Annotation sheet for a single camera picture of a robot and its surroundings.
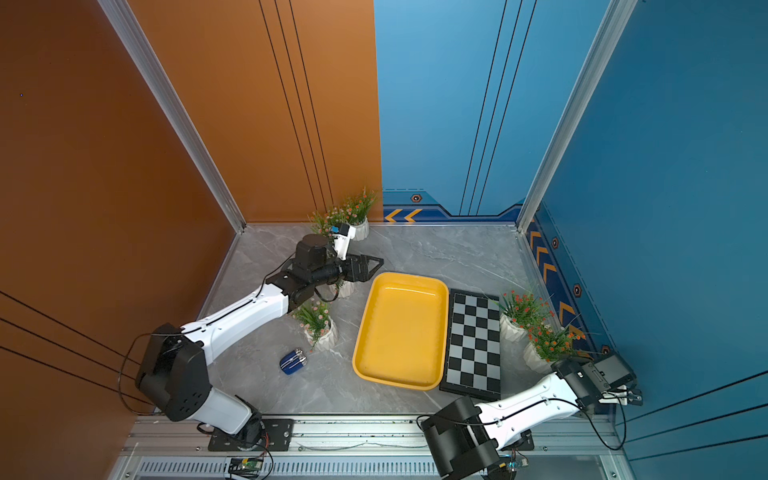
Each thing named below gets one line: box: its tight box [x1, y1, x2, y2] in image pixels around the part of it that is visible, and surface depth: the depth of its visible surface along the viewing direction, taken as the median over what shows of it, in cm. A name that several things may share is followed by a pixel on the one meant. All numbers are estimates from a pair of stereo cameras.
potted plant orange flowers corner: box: [326, 187, 377, 241], surface depth 107 cm
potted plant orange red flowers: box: [523, 327, 594, 372], surface depth 77 cm
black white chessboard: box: [439, 288, 501, 401], surface depth 86 cm
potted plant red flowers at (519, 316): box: [492, 290, 555, 359], surface depth 87 cm
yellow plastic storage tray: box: [352, 272, 449, 392], surface depth 91 cm
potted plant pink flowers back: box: [306, 204, 355, 237], surface depth 104 cm
